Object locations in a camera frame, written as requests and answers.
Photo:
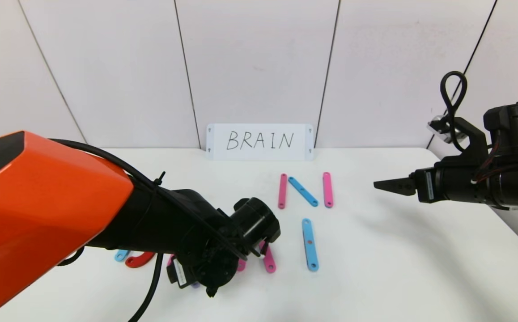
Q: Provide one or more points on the black right camera bracket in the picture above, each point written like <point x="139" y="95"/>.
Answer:
<point x="471" y="136"/>

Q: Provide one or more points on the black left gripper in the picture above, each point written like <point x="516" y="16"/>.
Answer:
<point x="177" y="273"/>

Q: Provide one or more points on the white BRAIN sign card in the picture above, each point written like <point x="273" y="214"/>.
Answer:
<point x="259" y="152"/>

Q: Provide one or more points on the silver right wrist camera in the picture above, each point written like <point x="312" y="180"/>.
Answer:
<point x="438" y="127"/>

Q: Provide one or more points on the blue strip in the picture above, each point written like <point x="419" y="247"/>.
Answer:
<point x="121" y="256"/>
<point x="303" y="191"/>
<point x="309" y="243"/>

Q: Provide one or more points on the large red arc piece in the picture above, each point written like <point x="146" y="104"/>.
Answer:
<point x="138" y="261"/>

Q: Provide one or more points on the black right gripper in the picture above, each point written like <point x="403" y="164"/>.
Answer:
<point x="428" y="185"/>

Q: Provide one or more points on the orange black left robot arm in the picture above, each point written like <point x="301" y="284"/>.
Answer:
<point x="53" y="201"/>

